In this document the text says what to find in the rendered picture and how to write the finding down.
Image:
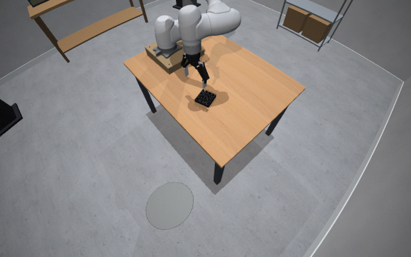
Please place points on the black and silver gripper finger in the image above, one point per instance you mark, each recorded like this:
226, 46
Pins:
203, 72
185, 65

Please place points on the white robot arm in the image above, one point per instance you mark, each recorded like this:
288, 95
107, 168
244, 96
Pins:
192, 26

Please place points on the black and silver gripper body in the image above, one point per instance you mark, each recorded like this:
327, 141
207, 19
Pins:
193, 58

